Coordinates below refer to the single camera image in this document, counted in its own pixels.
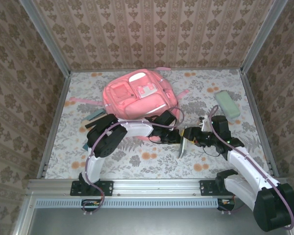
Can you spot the slate teal notebook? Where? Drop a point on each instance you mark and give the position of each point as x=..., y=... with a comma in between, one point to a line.
x=182, y=149

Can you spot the pale green pencil case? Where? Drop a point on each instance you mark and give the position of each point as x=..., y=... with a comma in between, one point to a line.
x=226, y=105

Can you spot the pink school backpack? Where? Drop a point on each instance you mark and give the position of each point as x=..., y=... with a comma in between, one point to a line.
x=137, y=107

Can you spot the dark blue book black spine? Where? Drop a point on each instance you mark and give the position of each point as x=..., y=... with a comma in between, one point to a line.
x=95, y=115

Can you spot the small dark teal pouch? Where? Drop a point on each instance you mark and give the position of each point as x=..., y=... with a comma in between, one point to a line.
x=85, y=147

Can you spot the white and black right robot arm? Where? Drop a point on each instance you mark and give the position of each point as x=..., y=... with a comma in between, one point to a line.
x=247, y=166

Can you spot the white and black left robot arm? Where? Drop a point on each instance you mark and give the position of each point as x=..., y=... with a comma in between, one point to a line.
x=93, y=169

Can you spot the floral tablecloth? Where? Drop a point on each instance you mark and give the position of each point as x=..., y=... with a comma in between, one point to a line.
x=161, y=169

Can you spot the grey metal sheet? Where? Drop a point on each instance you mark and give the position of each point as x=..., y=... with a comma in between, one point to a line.
x=161, y=220

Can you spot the aluminium side rail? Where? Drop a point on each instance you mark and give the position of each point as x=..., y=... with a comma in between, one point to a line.
x=55, y=122
x=251, y=98

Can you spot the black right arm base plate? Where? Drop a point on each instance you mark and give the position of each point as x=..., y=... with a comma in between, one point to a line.
x=205, y=188

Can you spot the aluminium front rail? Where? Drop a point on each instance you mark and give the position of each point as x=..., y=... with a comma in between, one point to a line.
x=156, y=187

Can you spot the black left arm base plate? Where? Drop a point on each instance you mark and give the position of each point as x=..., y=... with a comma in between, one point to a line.
x=107, y=188

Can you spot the aluminium frame post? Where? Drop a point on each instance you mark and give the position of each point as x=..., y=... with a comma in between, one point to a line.
x=47, y=36
x=261, y=36

